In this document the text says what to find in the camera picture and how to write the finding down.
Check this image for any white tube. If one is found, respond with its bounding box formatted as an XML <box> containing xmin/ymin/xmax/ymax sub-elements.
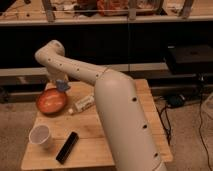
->
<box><xmin>68</xmin><ymin>94</ymin><xmax>94</xmax><ymax>115</ymax></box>

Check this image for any cluttered shelf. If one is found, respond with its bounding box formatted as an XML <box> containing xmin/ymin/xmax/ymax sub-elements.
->
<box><xmin>0</xmin><ymin>0</ymin><xmax>213</xmax><ymax>26</ymax></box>

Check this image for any wooden table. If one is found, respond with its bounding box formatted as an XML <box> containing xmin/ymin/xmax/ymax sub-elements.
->
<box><xmin>20</xmin><ymin>78</ymin><xmax>174</xmax><ymax>171</ymax></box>

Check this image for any white paper cup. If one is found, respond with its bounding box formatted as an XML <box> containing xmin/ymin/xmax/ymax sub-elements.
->
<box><xmin>29</xmin><ymin>125</ymin><xmax>52</xmax><ymax>149</ymax></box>

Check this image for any black cable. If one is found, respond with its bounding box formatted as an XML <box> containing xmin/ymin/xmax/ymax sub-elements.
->
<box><xmin>197</xmin><ymin>74</ymin><xmax>213</xmax><ymax>164</ymax></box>

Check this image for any black rectangular remote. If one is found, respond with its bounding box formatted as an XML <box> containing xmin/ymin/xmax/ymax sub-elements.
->
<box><xmin>56</xmin><ymin>132</ymin><xmax>79</xmax><ymax>164</ymax></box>

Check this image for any orange ceramic bowl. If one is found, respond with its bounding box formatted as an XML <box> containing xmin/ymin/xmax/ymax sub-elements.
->
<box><xmin>36</xmin><ymin>88</ymin><xmax>68</xmax><ymax>115</ymax></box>

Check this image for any black power adapter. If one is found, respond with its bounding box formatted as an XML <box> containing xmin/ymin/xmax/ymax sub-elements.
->
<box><xmin>166</xmin><ymin>95</ymin><xmax>185</xmax><ymax>108</ymax></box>

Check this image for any black box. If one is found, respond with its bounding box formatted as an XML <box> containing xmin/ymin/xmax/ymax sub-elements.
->
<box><xmin>165</xmin><ymin>45</ymin><xmax>213</xmax><ymax>74</ymax></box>

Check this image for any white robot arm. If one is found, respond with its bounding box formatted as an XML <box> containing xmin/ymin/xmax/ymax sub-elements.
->
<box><xmin>35</xmin><ymin>40</ymin><xmax>167</xmax><ymax>171</ymax></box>

